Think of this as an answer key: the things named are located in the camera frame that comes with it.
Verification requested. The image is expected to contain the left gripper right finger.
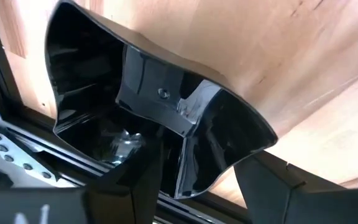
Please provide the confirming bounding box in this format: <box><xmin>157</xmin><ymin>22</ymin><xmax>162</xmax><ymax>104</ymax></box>
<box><xmin>233</xmin><ymin>154</ymin><xmax>358</xmax><ymax>224</ymax></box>

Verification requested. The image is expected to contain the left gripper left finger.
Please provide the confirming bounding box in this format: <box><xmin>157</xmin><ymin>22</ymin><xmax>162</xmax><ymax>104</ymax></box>
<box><xmin>85</xmin><ymin>136</ymin><xmax>167</xmax><ymax>224</ymax></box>

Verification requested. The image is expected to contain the black wavy square plate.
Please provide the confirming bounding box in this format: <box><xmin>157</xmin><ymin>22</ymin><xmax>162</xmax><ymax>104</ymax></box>
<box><xmin>44</xmin><ymin>0</ymin><xmax>278</xmax><ymax>200</ymax></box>

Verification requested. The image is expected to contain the white perforated bracket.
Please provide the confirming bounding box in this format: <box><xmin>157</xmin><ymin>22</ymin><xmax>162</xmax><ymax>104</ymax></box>
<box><xmin>0</xmin><ymin>119</ymin><xmax>76</xmax><ymax>189</ymax></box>

